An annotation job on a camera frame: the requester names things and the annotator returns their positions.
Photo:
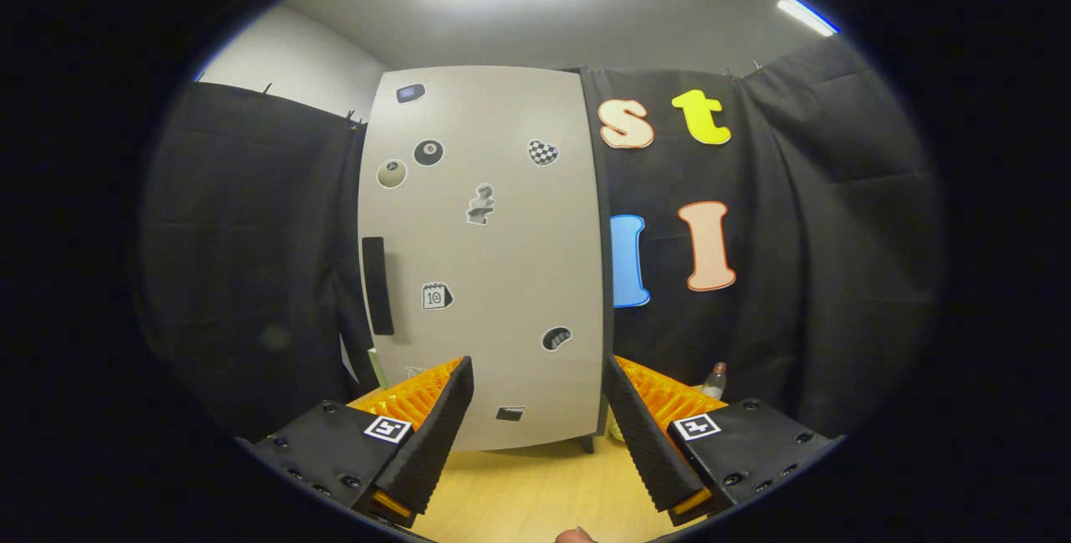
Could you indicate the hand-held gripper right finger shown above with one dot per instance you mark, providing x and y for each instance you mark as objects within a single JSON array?
[{"x": 644, "y": 434}]

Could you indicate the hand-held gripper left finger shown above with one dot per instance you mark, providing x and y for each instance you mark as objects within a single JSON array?
[{"x": 435, "y": 434}]

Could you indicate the grey shoe cabinet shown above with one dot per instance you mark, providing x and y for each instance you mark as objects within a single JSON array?
[{"x": 608, "y": 317}]

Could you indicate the beige shoe cabinet door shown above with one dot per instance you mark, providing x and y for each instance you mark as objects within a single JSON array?
[{"x": 502, "y": 275}]

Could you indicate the pale yellow object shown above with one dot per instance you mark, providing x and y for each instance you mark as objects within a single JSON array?
[{"x": 617, "y": 427}]

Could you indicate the small clear bottle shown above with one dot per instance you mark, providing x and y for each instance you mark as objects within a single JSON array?
[{"x": 714, "y": 384}]

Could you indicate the green and white book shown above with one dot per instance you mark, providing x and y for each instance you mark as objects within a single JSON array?
[{"x": 377, "y": 369}]

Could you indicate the narrow ceiling light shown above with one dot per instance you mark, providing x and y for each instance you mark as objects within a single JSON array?
[{"x": 805, "y": 13}]

